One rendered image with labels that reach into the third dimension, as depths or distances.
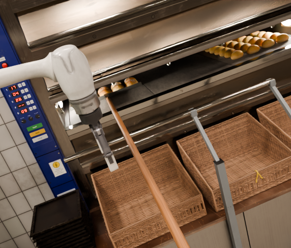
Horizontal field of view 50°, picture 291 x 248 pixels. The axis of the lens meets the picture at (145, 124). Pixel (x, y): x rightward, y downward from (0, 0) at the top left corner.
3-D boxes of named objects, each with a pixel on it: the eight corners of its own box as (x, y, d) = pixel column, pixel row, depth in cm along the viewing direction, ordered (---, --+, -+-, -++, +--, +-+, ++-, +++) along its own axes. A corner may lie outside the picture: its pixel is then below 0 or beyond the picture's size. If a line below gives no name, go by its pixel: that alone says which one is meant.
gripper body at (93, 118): (75, 109, 105) (85, 132, 109) (79, 118, 98) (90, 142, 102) (96, 101, 106) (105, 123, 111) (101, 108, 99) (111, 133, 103)
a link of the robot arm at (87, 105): (70, 104, 95) (77, 120, 97) (98, 92, 96) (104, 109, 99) (66, 95, 102) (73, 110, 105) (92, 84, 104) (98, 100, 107)
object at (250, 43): (199, 50, 274) (197, 45, 272) (247, 33, 280) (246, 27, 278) (234, 61, 219) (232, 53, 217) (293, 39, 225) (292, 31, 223)
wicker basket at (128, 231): (103, 206, 212) (89, 173, 201) (177, 174, 220) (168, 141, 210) (116, 257, 168) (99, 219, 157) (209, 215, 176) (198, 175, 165)
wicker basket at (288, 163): (183, 173, 220) (174, 140, 209) (252, 144, 228) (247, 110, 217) (216, 214, 176) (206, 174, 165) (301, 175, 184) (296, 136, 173)
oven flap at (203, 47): (51, 105, 168) (55, 102, 188) (332, 4, 190) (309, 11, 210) (49, 100, 168) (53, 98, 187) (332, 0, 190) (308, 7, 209)
